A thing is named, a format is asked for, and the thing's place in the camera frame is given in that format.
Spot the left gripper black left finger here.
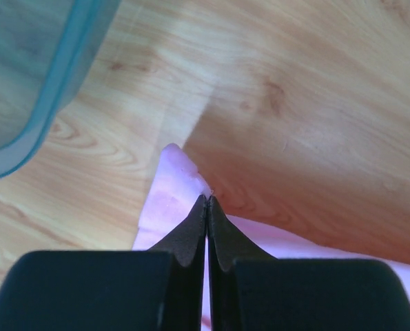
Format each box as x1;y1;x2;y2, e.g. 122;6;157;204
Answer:
0;196;205;330

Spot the teal transparent plastic bin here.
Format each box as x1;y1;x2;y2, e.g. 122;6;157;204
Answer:
0;1;119;178

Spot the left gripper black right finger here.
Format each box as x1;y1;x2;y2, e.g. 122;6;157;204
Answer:
207;197;410;330

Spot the pink t shirt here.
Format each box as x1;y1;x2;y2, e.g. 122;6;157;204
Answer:
131;142;410;331

